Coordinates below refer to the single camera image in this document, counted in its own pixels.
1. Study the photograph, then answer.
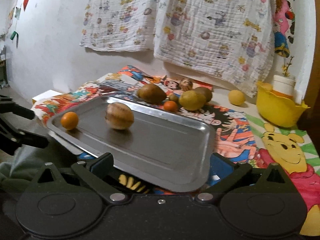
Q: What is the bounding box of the striped beige melon fruit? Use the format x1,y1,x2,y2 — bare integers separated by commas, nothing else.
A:
105,102,135,130

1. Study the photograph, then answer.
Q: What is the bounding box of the small orange tangerine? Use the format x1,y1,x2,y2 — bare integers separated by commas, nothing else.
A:
60,112,79,130

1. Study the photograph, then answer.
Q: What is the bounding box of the yellow-green pear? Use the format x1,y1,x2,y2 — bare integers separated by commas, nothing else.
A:
178,90,206,111

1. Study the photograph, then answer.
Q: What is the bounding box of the brown pear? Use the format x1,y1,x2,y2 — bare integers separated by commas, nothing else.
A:
137,83,167,104

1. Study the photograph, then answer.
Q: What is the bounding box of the colourful cartoon table cloth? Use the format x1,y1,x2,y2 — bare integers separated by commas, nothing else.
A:
33,65,319,236

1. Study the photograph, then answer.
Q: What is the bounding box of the yellow plastic bowl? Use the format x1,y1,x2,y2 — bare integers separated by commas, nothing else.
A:
256,81,310,128

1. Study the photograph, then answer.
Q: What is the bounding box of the yellow lemon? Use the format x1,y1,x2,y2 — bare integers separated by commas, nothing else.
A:
228,90,246,106

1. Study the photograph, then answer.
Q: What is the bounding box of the silver metal tray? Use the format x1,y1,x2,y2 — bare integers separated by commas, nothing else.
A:
47,96,215,192

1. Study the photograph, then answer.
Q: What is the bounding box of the fruit in yellow bowl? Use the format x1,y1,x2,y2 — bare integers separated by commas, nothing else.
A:
260,82,273,91

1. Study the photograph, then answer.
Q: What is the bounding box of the white orange jar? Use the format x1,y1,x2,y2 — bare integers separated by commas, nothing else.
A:
272,75,296,99

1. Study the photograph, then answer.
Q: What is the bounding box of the small brown kiwi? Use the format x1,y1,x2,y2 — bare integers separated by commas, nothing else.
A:
168,94,179,103

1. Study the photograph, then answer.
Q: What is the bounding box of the striped brown round fruit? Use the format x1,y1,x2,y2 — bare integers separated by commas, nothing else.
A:
179,78,193,91

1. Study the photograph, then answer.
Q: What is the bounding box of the right white printed cloth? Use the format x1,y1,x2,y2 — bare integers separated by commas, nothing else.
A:
153,0,276,97

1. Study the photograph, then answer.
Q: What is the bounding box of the white printed cloth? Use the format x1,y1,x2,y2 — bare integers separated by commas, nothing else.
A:
80,0,160,52
153,0,276,97

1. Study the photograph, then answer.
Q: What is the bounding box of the left white printed cloth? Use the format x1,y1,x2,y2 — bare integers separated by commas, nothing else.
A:
80,0,160,52

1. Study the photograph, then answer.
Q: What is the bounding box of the cartoon wall poster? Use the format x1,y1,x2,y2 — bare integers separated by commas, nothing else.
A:
274,0,295,58

